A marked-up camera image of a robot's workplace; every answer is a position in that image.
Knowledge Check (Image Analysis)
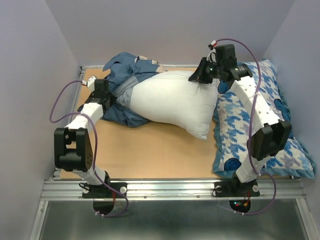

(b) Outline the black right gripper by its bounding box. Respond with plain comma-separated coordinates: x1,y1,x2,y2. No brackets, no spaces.
191,56,225,84

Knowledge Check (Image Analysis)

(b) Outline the blue cartoon letter pillowcase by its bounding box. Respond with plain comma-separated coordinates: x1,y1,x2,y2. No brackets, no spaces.
85,52,167,128

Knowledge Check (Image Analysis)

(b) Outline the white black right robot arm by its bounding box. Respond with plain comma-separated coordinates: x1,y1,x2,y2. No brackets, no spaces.
188,40,292,195

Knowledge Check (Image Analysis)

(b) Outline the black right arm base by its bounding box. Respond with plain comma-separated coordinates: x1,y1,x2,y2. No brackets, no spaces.
211,175,260,198

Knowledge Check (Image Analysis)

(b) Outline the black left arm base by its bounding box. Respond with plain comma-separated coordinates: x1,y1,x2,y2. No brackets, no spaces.
79,171,128,199

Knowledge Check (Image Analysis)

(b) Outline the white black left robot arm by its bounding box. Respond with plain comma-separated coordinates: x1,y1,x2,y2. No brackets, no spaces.
53,76,116,197

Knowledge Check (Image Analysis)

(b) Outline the blue white houndstooth pillow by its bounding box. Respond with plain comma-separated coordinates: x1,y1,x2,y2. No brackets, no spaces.
212,60,315,179

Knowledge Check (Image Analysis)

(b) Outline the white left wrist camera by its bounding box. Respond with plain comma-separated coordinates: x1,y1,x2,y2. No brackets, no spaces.
81,75,97,92

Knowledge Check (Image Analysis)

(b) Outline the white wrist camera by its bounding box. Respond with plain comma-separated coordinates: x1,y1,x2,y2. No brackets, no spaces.
81,75,97,92
206,40,217,63

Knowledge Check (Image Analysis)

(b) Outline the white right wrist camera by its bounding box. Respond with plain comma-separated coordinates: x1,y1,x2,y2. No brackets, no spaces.
206,40,217,63

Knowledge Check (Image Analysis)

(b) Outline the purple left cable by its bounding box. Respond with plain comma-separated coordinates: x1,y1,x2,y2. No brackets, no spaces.
49,80,129,218

